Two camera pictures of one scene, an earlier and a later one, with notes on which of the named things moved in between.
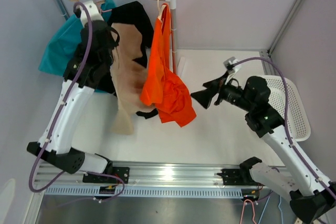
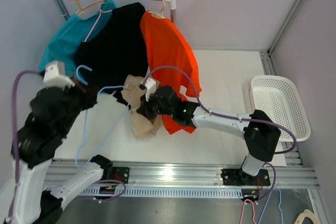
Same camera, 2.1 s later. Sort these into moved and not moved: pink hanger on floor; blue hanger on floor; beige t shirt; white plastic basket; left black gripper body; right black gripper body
Moved: beige t shirt; left black gripper body; right black gripper body
Not moved: pink hanger on floor; white plastic basket; blue hanger on floor
